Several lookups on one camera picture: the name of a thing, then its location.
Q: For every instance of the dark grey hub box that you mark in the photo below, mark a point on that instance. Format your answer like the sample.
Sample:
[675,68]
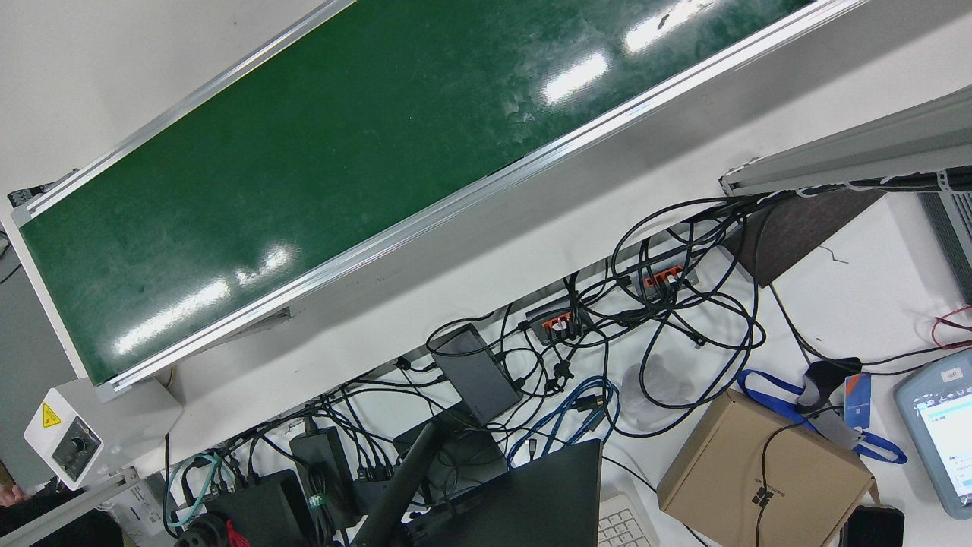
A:
[478,372]

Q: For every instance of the clear plastic bag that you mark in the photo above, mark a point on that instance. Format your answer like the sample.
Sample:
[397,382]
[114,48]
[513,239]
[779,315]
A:
[668,387]

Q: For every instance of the grey teach pendant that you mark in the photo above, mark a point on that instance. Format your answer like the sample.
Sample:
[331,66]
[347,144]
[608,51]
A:
[934,395]

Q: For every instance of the black flat device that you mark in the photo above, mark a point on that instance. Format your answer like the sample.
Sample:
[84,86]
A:
[467,456]

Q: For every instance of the black round knob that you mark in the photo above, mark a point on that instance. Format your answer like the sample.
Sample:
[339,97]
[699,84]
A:
[199,533]

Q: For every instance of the black power adapter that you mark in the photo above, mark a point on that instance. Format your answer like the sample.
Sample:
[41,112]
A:
[323,456]

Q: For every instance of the grey tag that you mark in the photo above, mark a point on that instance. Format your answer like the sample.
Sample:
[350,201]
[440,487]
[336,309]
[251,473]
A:
[835,429]

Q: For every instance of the black pole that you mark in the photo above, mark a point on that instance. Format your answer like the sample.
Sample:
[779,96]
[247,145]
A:
[402,479]

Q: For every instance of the blue orange badge card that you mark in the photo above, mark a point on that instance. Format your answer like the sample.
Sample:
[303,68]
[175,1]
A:
[858,403]

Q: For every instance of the aluminium bar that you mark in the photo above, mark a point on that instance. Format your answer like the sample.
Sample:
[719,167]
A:
[68,509]

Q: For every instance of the brown cardboard box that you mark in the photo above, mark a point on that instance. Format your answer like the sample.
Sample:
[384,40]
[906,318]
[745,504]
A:
[721,471]

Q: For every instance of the grey vented device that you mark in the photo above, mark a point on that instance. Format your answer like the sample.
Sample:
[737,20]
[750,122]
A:
[957,235]

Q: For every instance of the green conveyor belt aluminium frame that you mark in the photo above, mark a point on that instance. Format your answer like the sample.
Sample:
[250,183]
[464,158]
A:
[380,152]

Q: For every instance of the black phone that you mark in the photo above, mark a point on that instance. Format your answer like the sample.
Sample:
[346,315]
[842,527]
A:
[873,528]

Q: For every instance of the white control box with knob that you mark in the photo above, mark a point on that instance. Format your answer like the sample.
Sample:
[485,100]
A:
[114,425]

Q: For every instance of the white keyboard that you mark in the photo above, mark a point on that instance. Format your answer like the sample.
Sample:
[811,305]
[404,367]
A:
[623,528]

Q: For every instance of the white labelled box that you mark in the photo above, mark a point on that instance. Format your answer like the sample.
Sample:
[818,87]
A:
[140,509]

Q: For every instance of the black box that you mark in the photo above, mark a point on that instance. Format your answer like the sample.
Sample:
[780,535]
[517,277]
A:
[258,509]

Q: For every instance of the grey power strip orange switches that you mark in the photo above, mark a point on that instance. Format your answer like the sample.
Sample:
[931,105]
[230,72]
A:
[668,277]

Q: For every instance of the dark brown panel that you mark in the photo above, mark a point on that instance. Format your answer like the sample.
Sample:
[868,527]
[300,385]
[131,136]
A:
[797,228]

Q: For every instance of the black power strip orange switches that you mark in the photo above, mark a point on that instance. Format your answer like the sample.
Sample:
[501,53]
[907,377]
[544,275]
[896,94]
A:
[543,313]

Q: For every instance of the grey aluminium profile beam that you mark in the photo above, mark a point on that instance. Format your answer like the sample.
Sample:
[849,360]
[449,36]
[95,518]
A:
[873,152]

